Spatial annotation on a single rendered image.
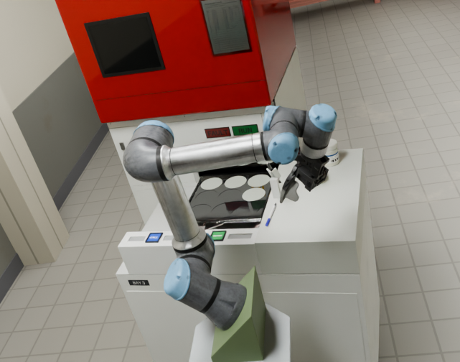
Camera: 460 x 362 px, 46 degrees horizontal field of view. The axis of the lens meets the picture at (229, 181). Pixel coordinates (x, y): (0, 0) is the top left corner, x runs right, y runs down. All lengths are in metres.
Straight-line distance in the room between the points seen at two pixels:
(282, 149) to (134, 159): 0.39
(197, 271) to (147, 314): 0.72
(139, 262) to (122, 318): 1.20
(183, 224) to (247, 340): 0.39
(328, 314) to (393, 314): 0.89
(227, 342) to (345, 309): 0.55
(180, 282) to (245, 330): 0.23
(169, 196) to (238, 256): 0.46
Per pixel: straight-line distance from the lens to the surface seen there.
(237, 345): 1.67
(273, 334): 1.78
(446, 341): 2.81
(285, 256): 1.91
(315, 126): 1.46
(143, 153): 1.43
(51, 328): 3.50
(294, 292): 2.02
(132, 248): 2.10
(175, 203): 1.62
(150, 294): 2.23
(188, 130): 2.46
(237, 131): 2.39
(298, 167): 1.60
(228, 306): 1.66
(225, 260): 1.99
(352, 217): 1.94
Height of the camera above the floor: 2.11
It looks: 30 degrees down
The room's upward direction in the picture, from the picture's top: 15 degrees counter-clockwise
